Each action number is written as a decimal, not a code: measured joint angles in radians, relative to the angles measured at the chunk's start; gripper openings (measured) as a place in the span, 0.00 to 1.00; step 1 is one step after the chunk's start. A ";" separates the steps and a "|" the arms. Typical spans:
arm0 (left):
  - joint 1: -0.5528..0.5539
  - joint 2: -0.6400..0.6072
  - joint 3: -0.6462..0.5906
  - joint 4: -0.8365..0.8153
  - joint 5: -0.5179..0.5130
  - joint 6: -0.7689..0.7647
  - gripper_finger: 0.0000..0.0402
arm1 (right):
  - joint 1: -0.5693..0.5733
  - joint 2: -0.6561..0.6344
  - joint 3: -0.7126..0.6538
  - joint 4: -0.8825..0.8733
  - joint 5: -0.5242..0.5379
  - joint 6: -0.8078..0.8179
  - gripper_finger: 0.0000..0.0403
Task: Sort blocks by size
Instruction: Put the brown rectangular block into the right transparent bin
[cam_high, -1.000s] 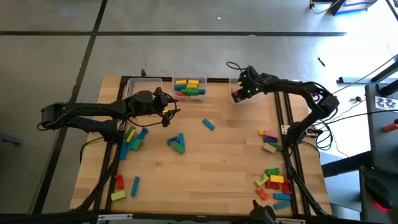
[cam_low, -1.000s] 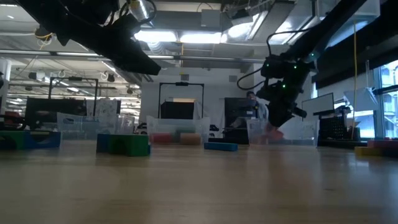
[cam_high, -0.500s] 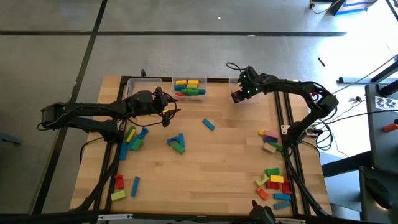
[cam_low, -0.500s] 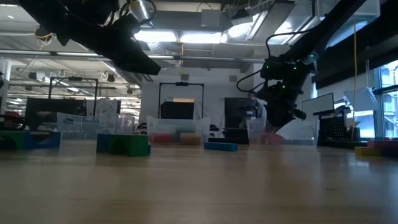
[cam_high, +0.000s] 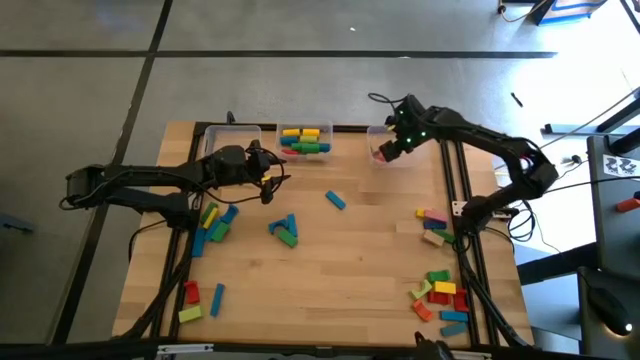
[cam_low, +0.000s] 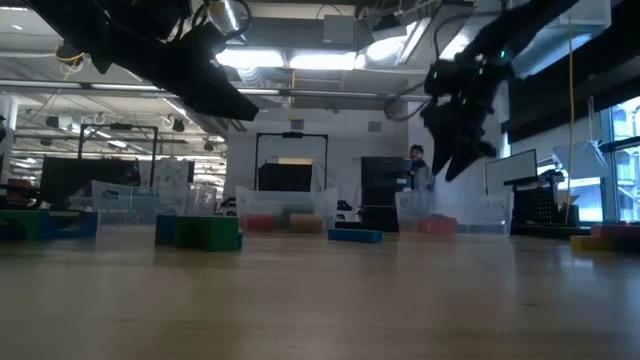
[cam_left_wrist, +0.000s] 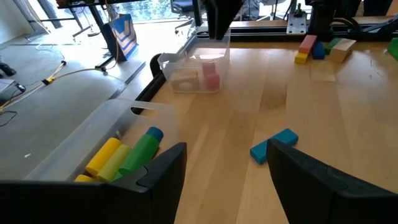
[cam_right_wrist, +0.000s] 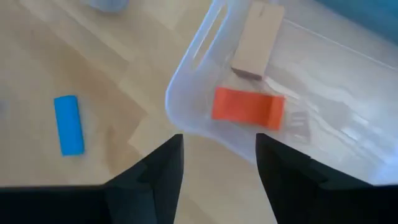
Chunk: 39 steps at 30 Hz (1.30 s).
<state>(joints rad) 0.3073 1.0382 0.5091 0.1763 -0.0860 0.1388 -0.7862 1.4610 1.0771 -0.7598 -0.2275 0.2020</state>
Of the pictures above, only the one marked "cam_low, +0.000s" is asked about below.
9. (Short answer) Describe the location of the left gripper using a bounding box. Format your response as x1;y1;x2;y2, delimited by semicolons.
28;0;260;122

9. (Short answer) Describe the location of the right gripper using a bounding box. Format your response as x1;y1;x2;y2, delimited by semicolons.
420;48;514;183

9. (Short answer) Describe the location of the red cylinder block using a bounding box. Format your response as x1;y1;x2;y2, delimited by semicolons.
240;213;280;233

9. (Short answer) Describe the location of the green arch block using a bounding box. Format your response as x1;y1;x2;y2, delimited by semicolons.
0;209;46;243
174;215;243;253

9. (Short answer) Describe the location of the blue arch block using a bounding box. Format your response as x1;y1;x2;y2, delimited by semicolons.
38;210;100;241
154;214;181;248

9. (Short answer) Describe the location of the green cylinder block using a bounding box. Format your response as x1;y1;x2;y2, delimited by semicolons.
280;201;317;222

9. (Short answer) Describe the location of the yellow cylinder block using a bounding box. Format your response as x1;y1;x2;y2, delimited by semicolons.
288;213;326;235

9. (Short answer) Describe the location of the person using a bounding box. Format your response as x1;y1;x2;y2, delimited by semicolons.
406;143;436;193

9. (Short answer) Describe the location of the ceiling light panel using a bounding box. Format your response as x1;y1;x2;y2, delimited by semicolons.
287;49;359;72
214;45;287;70

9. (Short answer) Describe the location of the white board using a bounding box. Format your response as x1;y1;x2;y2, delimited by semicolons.
483;147;540;198

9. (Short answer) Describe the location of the clear plastic bin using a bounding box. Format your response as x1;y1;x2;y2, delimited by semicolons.
397;188;517;237
235;185;338;234
91;180;219;227

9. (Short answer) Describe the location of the black cabinet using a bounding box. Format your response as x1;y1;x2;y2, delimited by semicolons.
359;155;418;224

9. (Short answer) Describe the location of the white printed sheet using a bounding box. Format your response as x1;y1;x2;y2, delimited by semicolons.
138;158;197;202

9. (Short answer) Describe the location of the black pegboard cart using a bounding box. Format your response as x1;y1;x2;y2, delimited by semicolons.
511;169;582;239

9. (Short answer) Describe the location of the long grey ceiling pipe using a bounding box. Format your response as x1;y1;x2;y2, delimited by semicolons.
0;78;484;106

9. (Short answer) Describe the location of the black screen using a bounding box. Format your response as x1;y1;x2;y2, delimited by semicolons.
256;160;315;194

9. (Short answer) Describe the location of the white hanging cloth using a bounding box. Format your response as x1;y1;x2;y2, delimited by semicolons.
550;138;611;181

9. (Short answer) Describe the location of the grey ceiling box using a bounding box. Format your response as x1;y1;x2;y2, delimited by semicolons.
321;13;363;50

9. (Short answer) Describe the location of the black monitor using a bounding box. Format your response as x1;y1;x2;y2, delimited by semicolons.
38;155;143;211

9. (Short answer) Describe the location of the yellow long block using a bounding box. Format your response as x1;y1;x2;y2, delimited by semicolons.
569;234;618;253

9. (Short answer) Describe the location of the window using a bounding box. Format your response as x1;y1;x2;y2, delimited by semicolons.
599;94;640;224

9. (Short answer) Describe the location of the pink long block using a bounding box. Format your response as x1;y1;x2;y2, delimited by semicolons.
589;223;640;240

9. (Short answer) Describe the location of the shiny round duct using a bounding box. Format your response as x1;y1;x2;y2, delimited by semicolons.
208;0;252;38

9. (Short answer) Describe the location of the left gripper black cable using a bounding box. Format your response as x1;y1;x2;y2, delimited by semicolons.
167;0;253;52

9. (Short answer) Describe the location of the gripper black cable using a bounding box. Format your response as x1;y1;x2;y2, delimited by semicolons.
167;0;253;52
381;79;439;123

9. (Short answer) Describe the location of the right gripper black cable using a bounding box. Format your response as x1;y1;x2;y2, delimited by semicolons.
381;79;439;123

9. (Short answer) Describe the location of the black gantry frame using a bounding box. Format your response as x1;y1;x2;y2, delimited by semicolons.
76;122;160;189
253;131;330;193

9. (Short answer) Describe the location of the yellow power cable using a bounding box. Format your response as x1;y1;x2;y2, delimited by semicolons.
563;9;578;227

